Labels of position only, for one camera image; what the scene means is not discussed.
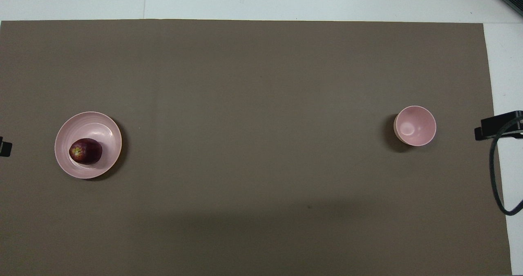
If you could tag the dark red apple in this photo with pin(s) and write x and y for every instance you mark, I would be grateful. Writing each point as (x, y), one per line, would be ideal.
(86, 151)

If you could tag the pink bowl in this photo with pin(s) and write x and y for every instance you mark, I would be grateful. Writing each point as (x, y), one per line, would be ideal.
(414, 125)

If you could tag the pink plate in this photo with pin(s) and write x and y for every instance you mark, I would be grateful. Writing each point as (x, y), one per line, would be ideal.
(94, 124)

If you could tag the brown table mat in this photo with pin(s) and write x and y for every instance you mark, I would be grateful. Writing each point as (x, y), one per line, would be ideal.
(261, 145)

